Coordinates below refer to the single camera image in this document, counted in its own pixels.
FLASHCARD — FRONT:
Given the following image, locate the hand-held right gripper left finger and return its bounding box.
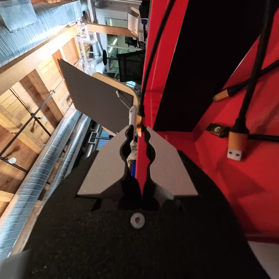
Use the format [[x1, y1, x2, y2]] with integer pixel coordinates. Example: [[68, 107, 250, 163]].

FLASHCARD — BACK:
[[77, 125, 134, 201]]

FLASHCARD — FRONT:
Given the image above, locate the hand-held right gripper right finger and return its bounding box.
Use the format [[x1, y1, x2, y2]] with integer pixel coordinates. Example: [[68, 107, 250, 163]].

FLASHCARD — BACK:
[[144, 126, 199, 200]]

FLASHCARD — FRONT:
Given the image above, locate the black cable with orange plug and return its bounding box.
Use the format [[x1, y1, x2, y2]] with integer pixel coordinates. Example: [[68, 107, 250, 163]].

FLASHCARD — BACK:
[[136, 0, 177, 136], [212, 62, 279, 103]]

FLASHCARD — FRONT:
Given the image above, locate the red plastic bin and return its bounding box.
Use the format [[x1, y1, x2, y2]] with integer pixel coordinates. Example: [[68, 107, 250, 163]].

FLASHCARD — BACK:
[[135, 0, 279, 243]]

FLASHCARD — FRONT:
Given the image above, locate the dark board with wooden rim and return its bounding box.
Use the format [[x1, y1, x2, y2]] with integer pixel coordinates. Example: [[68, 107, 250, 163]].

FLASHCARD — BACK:
[[57, 58, 138, 136]]

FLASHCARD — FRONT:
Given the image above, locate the black background monitor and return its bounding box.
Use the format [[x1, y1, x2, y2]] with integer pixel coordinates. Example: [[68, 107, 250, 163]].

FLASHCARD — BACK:
[[117, 50, 145, 82]]

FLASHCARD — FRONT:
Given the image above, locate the black flat panel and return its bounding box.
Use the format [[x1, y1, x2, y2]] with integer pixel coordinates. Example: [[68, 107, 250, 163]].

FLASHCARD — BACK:
[[154, 0, 269, 132]]

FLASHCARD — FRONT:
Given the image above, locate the silver spiral ventilation duct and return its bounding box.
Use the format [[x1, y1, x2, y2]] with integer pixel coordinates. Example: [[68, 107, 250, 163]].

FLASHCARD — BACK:
[[0, 110, 83, 260], [41, 115, 103, 196]]

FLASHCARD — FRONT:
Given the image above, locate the white thin cable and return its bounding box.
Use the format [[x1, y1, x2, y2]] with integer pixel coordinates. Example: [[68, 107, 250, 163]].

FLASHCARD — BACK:
[[116, 91, 134, 113]]

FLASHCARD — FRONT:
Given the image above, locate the thick black orange USB cable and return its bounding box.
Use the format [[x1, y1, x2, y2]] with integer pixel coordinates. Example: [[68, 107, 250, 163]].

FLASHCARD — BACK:
[[227, 0, 279, 162]]

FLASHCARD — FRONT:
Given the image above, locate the large insulated silver duct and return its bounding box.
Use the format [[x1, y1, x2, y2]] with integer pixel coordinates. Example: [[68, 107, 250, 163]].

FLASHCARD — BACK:
[[0, 0, 84, 68]]

